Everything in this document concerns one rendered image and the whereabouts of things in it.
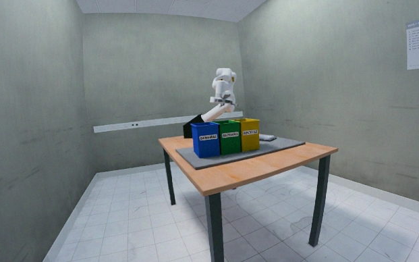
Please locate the green returns bin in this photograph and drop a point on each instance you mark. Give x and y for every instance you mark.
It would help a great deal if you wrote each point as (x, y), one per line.
(229, 137)

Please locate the blue open-top bin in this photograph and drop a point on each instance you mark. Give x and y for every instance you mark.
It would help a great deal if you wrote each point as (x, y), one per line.
(206, 139)

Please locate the yellow recycle bin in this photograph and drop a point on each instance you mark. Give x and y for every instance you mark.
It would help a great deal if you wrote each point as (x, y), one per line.
(249, 134)

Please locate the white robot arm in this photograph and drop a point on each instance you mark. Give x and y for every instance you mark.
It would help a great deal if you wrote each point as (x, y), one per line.
(223, 84)

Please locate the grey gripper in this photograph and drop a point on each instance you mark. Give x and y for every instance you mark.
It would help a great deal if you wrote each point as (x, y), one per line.
(225, 101)

